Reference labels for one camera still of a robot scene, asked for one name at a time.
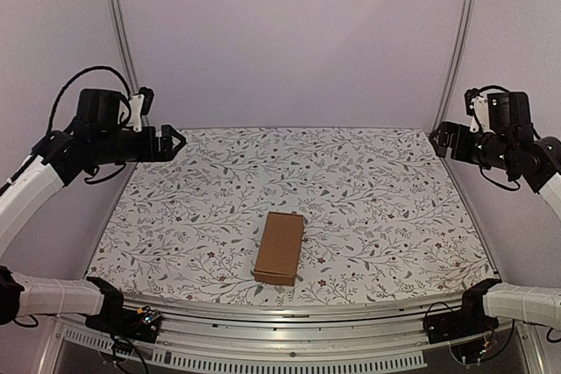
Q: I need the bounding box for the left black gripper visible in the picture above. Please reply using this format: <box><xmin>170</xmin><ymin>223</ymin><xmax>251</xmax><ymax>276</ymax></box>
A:
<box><xmin>92</xmin><ymin>123</ymin><xmax>186</xmax><ymax>165</ymax></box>

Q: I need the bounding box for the brown cardboard paper box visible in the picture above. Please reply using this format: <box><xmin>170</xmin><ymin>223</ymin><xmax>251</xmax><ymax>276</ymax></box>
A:
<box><xmin>253</xmin><ymin>212</ymin><xmax>304</xmax><ymax>286</ymax></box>

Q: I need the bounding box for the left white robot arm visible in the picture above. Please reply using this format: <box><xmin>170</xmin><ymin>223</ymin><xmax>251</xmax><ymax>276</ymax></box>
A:
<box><xmin>1</xmin><ymin>88</ymin><xmax>187</xmax><ymax>334</ymax></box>

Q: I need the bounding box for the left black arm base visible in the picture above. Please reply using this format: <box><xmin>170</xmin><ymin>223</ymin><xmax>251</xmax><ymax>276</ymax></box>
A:
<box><xmin>85</xmin><ymin>277</ymin><xmax>162</xmax><ymax>343</ymax></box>

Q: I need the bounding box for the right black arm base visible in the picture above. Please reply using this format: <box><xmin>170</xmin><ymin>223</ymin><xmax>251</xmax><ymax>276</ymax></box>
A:
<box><xmin>423</xmin><ymin>279</ymin><xmax>501</xmax><ymax>365</ymax></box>

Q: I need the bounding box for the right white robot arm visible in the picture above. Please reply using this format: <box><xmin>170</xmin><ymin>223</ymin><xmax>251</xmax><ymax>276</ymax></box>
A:
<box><xmin>430</xmin><ymin>85</ymin><xmax>560</xmax><ymax>335</ymax></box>

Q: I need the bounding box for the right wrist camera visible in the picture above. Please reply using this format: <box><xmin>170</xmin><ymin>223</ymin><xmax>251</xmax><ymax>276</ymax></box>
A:
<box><xmin>464</xmin><ymin>88</ymin><xmax>490</xmax><ymax>133</ymax></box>

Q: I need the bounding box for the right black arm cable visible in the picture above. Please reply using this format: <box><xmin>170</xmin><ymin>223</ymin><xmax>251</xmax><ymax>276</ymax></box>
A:
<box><xmin>475</xmin><ymin>84</ymin><xmax>543</xmax><ymax>141</ymax></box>

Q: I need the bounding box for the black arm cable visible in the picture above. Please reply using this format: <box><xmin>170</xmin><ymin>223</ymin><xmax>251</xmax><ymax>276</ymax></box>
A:
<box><xmin>46</xmin><ymin>65</ymin><xmax>135</xmax><ymax>138</ymax></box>
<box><xmin>475</xmin><ymin>84</ymin><xmax>543</xmax><ymax>141</ymax></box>

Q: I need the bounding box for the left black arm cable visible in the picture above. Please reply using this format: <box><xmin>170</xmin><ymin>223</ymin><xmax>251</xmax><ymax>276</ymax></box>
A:
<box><xmin>46</xmin><ymin>65</ymin><xmax>135</xmax><ymax>138</ymax></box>

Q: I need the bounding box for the left aluminium frame post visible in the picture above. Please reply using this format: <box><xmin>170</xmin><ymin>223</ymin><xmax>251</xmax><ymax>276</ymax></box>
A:
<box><xmin>107</xmin><ymin>0</ymin><xmax>139</xmax><ymax>92</ymax></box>

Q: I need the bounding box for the aluminium frame post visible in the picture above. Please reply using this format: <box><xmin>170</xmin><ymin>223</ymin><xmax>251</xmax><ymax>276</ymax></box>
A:
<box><xmin>107</xmin><ymin>0</ymin><xmax>139</xmax><ymax>92</ymax></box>
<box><xmin>433</xmin><ymin>0</ymin><xmax>475</xmax><ymax>129</ymax></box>

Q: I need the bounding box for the right aluminium frame post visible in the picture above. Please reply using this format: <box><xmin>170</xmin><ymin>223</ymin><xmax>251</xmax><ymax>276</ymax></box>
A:
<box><xmin>433</xmin><ymin>0</ymin><xmax>475</xmax><ymax>129</ymax></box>

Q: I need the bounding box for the aluminium front rail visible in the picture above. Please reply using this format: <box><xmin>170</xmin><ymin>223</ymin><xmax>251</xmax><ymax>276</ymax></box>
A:
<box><xmin>37</xmin><ymin>290</ymin><xmax>547</xmax><ymax>374</ymax></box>

